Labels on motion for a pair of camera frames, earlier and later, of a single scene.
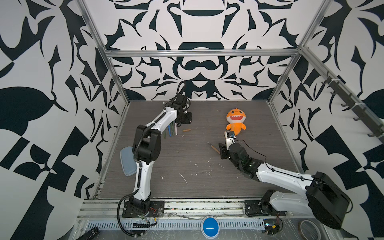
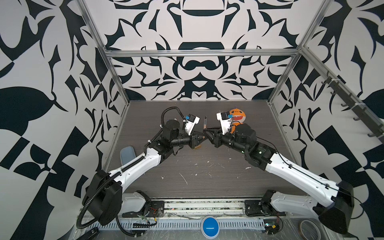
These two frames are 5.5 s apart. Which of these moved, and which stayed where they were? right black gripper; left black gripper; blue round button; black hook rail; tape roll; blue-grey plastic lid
Moved: right black gripper; left black gripper
Stayed: blue round button; blue-grey plastic lid; black hook rail; tape roll
